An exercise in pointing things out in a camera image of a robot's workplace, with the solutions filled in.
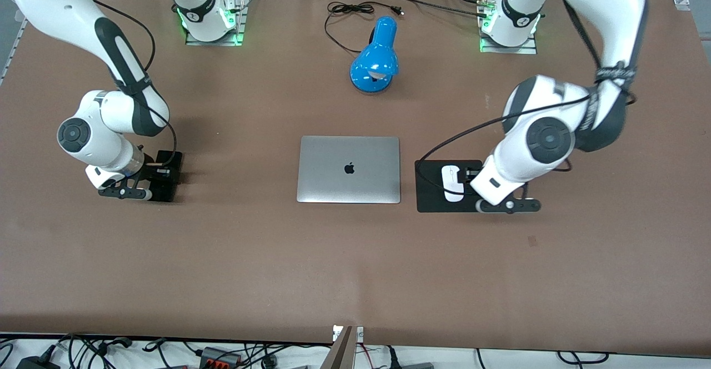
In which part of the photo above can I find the white computer mouse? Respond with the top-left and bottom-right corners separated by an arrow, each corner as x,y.
441,164 -> 466,202

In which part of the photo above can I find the black smartphone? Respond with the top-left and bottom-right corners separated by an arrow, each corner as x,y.
146,151 -> 183,202

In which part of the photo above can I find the black mouse pad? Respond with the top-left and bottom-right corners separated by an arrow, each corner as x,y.
415,159 -> 484,213

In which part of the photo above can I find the silver closed laptop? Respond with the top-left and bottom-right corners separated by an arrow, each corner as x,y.
296,136 -> 401,205

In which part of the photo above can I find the blue desk lamp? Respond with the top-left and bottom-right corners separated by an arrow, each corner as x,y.
349,16 -> 400,93

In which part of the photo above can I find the black red connector block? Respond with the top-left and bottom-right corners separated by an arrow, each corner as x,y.
199,347 -> 243,369

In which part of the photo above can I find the black power adapter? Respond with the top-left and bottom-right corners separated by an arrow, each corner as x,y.
16,355 -> 54,369

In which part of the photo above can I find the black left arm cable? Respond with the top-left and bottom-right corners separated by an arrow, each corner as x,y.
415,0 -> 637,197

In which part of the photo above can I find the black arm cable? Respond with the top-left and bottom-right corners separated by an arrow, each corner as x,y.
415,0 -> 637,197
92,0 -> 178,167

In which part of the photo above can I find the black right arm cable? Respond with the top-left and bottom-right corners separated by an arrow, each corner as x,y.
92,0 -> 178,167

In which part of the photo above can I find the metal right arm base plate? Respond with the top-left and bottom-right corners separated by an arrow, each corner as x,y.
185,0 -> 248,47

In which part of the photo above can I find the black thick table cable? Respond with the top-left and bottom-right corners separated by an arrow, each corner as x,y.
350,0 -> 489,18

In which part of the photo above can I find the black lamp power cable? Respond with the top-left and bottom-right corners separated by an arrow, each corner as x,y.
324,2 -> 404,56

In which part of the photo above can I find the grey camera stand post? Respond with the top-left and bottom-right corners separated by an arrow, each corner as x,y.
319,325 -> 364,369

